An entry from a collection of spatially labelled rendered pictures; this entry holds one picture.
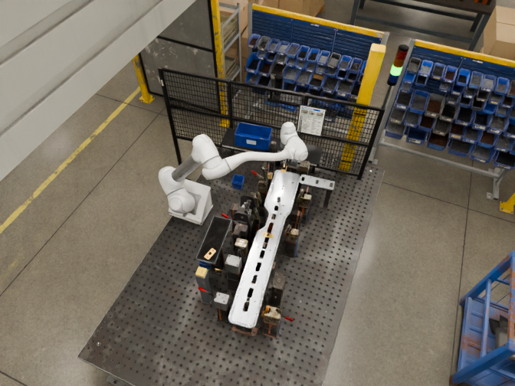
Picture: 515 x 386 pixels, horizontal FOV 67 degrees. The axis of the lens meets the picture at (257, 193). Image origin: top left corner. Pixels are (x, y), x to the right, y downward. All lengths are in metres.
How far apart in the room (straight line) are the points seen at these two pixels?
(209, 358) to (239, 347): 0.22
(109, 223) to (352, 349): 2.74
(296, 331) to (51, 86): 2.74
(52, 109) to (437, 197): 4.69
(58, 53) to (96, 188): 4.49
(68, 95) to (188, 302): 2.76
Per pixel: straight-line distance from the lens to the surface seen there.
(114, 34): 0.42
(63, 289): 4.24
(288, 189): 3.22
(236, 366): 2.90
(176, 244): 3.31
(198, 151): 2.69
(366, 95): 3.19
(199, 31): 4.61
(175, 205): 3.11
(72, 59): 0.37
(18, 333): 4.23
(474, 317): 4.07
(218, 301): 2.66
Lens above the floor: 3.51
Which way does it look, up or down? 52 degrees down
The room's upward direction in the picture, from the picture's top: 1 degrees clockwise
